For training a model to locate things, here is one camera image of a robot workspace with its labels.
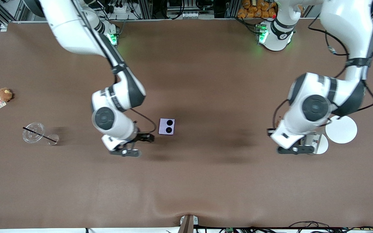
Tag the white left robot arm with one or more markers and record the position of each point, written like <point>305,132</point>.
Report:
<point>348,19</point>

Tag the white power strip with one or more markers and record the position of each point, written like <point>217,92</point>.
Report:
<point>120,8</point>

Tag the small clear plastic cup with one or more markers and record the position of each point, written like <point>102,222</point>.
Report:
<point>53,139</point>

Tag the black straw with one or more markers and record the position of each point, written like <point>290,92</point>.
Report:
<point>40,135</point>

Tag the white round plate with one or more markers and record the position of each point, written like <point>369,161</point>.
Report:
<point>341,129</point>

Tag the purple phone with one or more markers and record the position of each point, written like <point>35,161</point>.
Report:
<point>166,126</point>

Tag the brown plush toy with tag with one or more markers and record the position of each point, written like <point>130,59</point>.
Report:
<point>4,94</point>

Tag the metal table edge clamp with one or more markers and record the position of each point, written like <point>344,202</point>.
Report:
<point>188,224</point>

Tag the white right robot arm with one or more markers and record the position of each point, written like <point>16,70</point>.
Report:
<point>73,29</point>

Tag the orange snack packets pile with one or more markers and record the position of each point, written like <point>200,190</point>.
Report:
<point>257,9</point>

